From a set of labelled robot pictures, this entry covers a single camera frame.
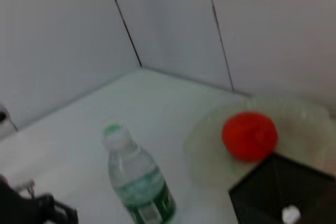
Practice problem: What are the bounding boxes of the red-orange toy fruit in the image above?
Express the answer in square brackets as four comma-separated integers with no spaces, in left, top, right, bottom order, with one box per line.
[221,111,279,163]

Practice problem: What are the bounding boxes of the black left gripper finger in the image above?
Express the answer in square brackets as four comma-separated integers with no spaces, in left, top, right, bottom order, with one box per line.
[52,199,79,224]

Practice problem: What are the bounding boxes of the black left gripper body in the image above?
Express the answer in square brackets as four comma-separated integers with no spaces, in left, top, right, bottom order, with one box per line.
[0,174,55,224]

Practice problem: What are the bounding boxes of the clear green-label water bottle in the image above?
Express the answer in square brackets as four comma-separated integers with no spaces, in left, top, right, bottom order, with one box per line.
[101,122,177,224]

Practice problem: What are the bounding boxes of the black mesh pen holder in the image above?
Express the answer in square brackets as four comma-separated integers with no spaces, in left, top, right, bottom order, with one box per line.
[228,152,336,224]

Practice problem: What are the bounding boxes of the translucent green fruit plate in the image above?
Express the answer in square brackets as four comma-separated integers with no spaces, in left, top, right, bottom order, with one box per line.
[183,96,332,188]

